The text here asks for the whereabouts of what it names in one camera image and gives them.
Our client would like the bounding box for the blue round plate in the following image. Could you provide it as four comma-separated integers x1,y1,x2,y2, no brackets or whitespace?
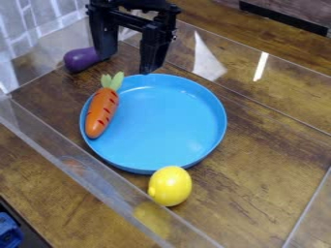
84,74,228,174

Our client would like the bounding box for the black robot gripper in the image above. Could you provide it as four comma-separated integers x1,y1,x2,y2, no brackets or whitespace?
87,0,181,75

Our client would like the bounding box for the yellow toy lemon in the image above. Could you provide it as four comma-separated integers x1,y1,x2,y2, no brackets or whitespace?
147,166,192,206

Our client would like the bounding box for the blue object at corner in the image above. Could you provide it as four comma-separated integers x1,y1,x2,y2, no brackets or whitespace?
0,212,23,248

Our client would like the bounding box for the purple toy eggplant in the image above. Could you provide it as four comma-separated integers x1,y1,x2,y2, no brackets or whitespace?
63,46,101,73

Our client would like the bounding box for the clear acrylic enclosure wall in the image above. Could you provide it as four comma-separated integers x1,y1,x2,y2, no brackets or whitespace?
0,0,331,248

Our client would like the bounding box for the orange toy carrot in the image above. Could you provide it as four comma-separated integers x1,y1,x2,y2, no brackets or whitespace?
85,72,124,139

